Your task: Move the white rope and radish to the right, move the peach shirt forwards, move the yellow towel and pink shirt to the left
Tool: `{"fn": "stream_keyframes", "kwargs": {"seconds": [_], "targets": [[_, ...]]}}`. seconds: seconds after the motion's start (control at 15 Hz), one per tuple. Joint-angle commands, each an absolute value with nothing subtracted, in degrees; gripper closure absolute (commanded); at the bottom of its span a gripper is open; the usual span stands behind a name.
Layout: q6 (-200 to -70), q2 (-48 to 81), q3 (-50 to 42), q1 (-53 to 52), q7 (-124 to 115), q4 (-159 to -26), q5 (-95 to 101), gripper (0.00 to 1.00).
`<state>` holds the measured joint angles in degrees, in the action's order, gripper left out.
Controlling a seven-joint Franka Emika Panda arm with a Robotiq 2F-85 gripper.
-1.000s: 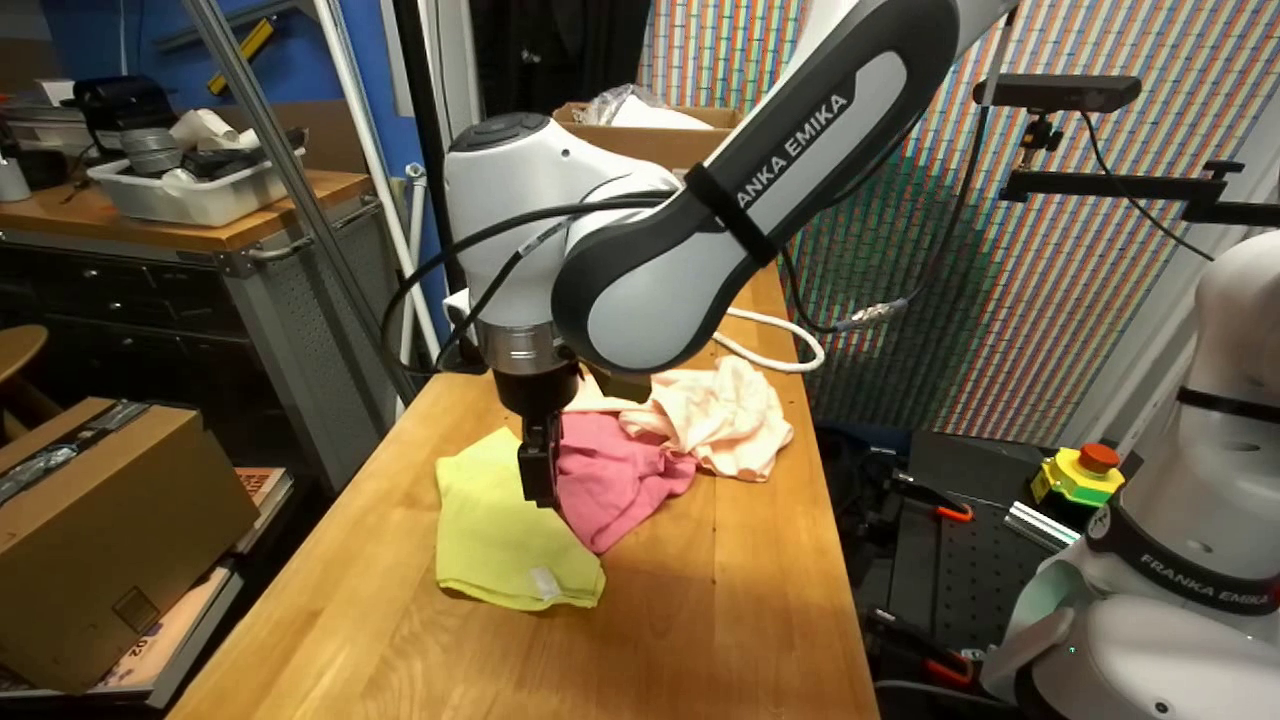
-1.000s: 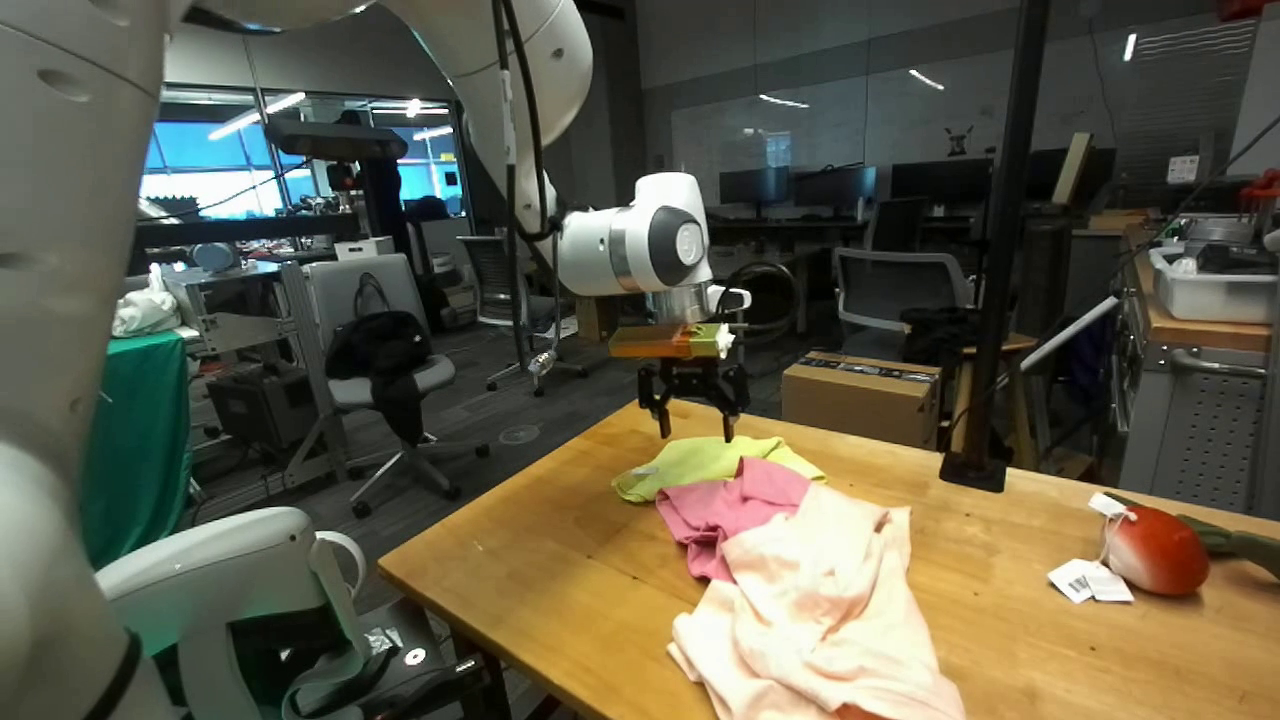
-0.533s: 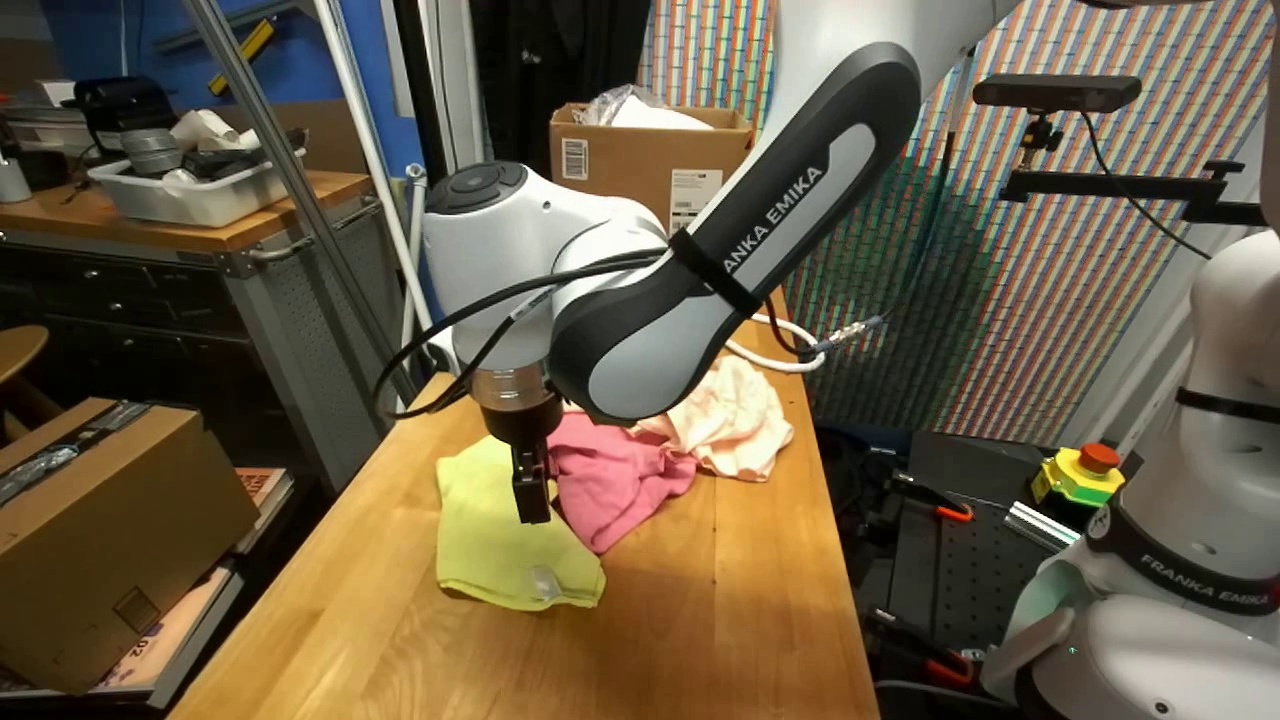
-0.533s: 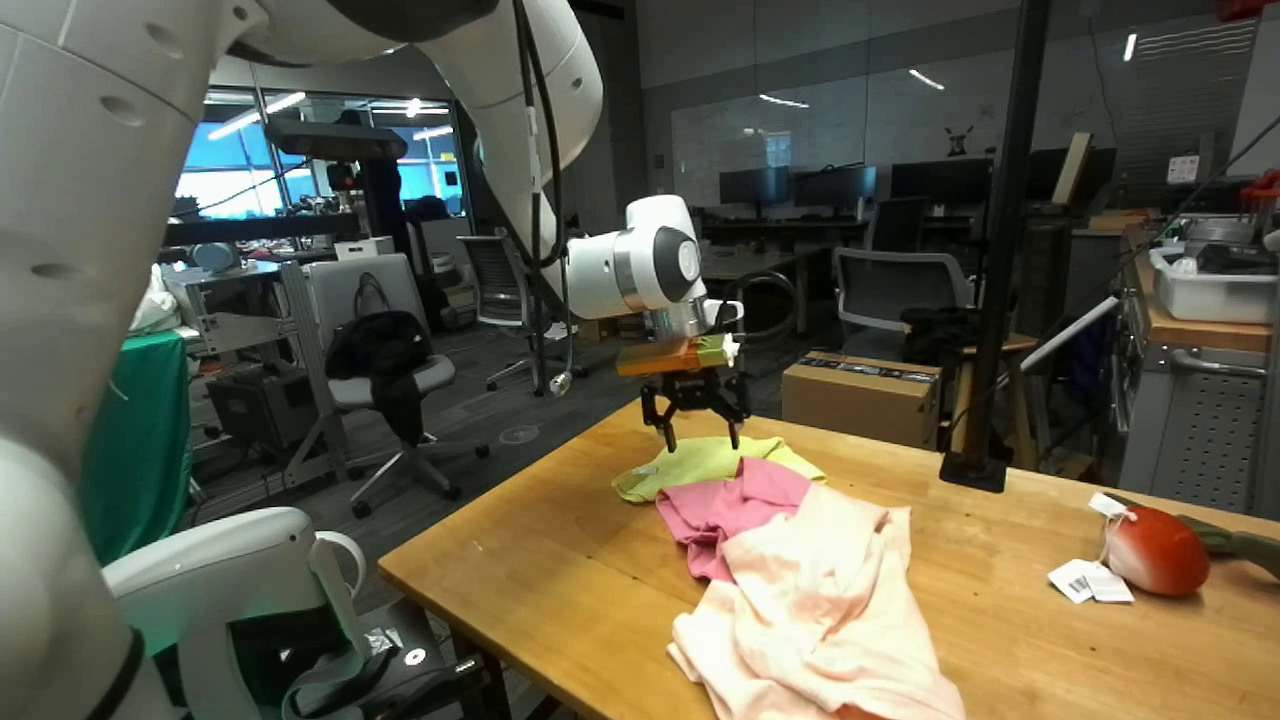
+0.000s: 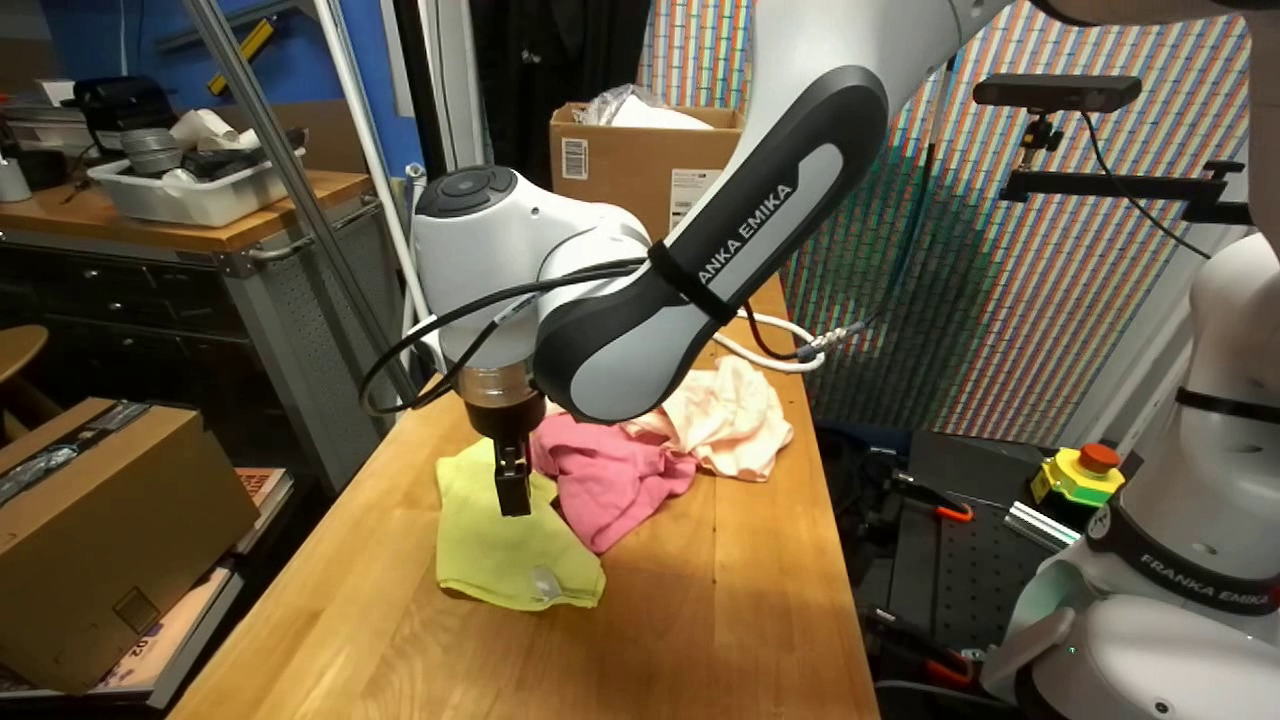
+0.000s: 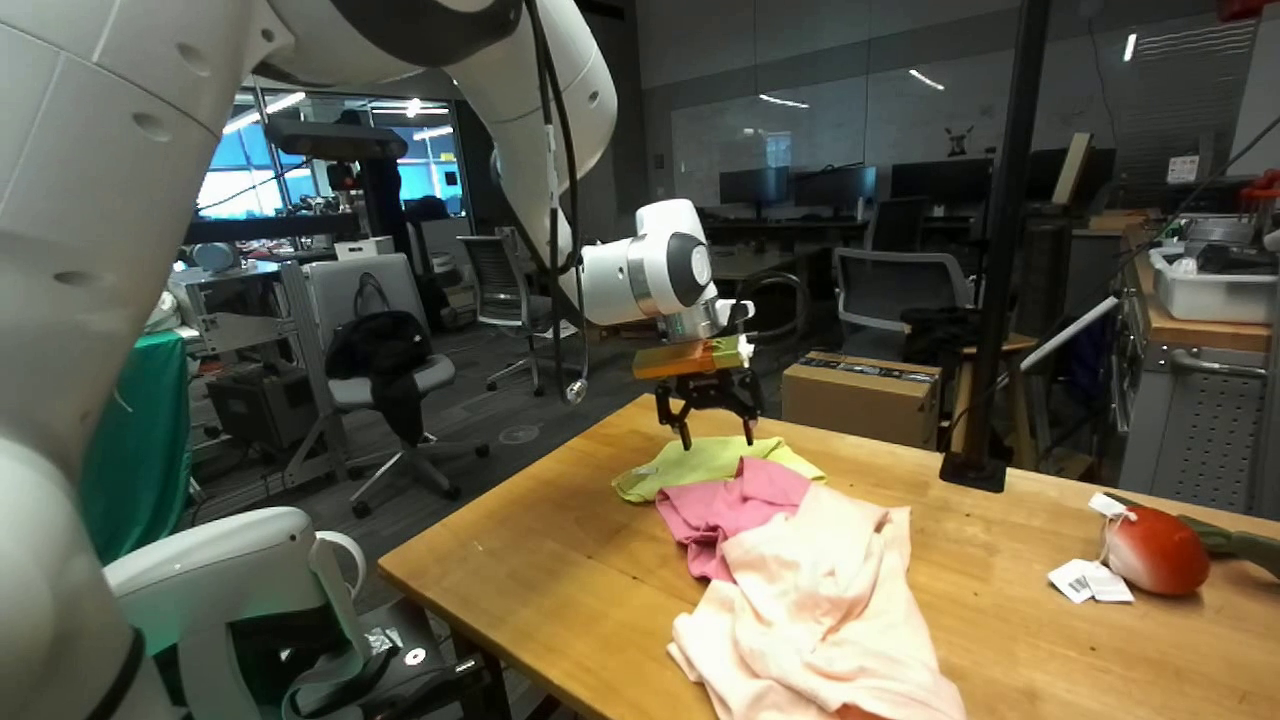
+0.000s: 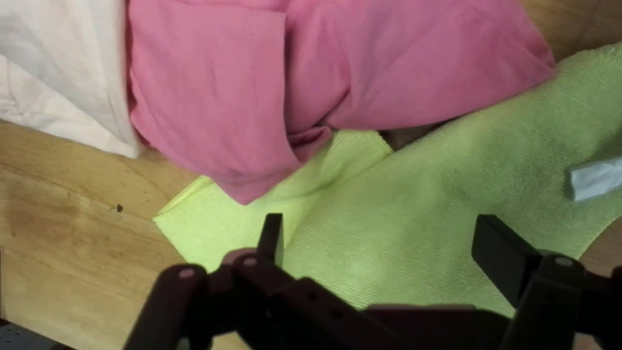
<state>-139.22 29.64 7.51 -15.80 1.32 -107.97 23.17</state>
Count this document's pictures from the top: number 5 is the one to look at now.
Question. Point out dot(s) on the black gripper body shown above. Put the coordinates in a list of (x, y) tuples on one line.
[(504, 404)]

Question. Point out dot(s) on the yellow-green cloth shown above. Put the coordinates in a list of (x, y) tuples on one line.
[(504, 560)]

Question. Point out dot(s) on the pink cloth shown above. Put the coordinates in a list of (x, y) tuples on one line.
[(615, 482)]

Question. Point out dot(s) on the peach shirt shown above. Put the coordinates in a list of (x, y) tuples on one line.
[(726, 415)]

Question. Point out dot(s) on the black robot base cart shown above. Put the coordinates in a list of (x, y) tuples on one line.
[(972, 560)]

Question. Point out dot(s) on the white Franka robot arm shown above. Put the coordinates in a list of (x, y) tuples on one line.
[(746, 227)]

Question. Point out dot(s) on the wood-topped grey workbench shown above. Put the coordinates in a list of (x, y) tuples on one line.
[(265, 305)]

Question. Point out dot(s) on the small labelled cardboard box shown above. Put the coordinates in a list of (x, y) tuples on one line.
[(626, 147)]

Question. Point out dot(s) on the white slanted pole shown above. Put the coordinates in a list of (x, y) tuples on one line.
[(365, 127)]

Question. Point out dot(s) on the slanted grey metal pole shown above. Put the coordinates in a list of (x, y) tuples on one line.
[(284, 172)]

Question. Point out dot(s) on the clear plastic bag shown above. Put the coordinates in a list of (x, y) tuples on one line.
[(626, 104)]

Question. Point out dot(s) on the black curtain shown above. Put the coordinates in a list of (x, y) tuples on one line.
[(534, 54)]

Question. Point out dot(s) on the black stand pole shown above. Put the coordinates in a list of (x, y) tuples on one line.
[(412, 54)]

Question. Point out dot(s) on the white plastic bin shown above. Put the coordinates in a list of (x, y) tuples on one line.
[(185, 202)]

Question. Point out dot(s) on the large taped cardboard box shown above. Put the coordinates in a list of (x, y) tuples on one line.
[(105, 533)]

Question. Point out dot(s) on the black orange clamp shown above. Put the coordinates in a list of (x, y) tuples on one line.
[(940, 660), (940, 506)]

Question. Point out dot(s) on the round wooden stool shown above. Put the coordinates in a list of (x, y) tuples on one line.
[(17, 350)]

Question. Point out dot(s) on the black desktop device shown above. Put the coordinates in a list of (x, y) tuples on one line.
[(115, 102)]

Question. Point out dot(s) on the perforated backdrop screen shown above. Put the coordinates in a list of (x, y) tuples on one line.
[(1040, 332)]

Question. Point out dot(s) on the yellow red emergency stop button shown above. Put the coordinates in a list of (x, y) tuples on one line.
[(1079, 482)]

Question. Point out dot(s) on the black bar camera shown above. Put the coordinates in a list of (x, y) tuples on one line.
[(1055, 88)]

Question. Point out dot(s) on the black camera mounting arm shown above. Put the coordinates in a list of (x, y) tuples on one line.
[(1134, 186)]

